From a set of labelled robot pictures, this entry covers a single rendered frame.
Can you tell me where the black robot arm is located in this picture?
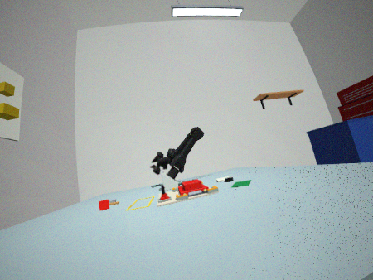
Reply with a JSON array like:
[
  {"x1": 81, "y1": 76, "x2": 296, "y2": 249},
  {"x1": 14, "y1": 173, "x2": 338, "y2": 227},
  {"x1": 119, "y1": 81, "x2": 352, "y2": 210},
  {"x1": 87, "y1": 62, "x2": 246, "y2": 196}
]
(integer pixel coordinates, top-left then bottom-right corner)
[{"x1": 162, "y1": 127, "x2": 204, "y2": 180}]

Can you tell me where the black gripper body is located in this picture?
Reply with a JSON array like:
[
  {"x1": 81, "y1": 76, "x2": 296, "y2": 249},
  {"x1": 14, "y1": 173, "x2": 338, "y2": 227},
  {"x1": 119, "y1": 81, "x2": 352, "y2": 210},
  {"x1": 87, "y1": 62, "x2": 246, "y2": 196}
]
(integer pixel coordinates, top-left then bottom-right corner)
[{"x1": 153, "y1": 152, "x2": 166, "y2": 174}]

